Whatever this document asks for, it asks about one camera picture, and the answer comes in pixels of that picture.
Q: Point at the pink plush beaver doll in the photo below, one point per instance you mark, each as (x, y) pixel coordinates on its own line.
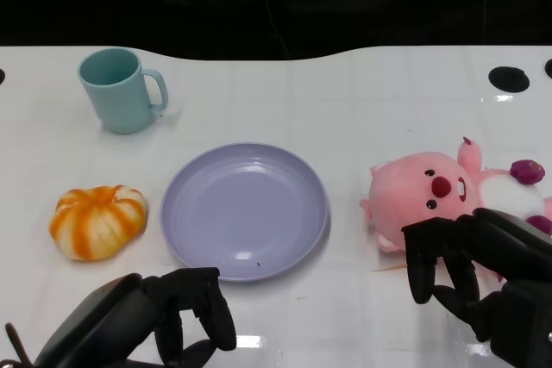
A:
(401, 191)

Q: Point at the light blue mug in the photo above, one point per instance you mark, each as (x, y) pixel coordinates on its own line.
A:
(118, 101)

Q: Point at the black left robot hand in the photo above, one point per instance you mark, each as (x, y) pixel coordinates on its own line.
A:
(116, 312)

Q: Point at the orange white striped plush pumpkin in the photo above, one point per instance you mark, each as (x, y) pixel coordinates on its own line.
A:
(97, 223)

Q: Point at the purple round plate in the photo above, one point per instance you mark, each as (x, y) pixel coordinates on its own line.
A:
(243, 213)

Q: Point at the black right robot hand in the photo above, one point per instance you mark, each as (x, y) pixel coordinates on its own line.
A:
(509, 247)

